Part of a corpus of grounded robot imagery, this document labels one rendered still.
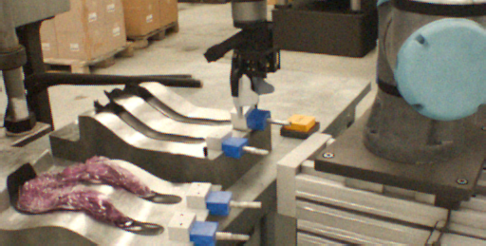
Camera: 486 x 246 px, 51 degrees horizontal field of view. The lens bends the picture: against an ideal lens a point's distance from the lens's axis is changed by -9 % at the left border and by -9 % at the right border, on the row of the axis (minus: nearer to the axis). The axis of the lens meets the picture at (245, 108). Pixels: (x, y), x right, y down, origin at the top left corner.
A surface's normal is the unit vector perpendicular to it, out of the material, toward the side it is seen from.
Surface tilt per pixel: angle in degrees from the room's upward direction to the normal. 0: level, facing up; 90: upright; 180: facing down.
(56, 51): 90
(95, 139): 90
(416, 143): 73
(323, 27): 90
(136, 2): 91
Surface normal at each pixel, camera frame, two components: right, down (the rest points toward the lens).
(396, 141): -0.62, 0.00
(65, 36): -0.41, 0.47
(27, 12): 0.88, 0.12
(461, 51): -0.11, 0.47
